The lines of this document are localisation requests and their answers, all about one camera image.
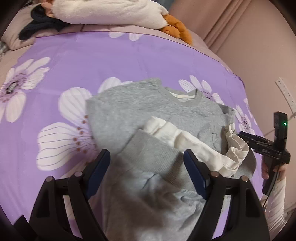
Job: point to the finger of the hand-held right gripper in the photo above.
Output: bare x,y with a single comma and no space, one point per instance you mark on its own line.
254,139

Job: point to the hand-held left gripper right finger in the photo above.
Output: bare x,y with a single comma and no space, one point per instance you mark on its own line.
196,176

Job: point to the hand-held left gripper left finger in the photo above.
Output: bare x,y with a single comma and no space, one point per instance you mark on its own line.
99,171

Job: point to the grey printed sweatshirt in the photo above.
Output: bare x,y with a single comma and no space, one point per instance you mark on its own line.
138,111

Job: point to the person's right forearm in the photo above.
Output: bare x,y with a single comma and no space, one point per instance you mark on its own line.
277,208

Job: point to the person's right hand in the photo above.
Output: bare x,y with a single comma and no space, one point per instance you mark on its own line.
264,169

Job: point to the white power strip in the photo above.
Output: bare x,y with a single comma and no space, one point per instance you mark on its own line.
286,92

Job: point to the purple floral bedsheet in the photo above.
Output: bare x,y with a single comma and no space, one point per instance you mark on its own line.
92,58

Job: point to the mauve bed cover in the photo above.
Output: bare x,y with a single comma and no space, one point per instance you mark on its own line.
138,29

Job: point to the grey pillow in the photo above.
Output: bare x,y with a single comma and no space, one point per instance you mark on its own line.
16,39

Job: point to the dark navy garment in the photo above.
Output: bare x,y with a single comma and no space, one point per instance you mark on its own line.
37,25

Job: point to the white plush goose toy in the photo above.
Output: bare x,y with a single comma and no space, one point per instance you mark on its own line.
104,11

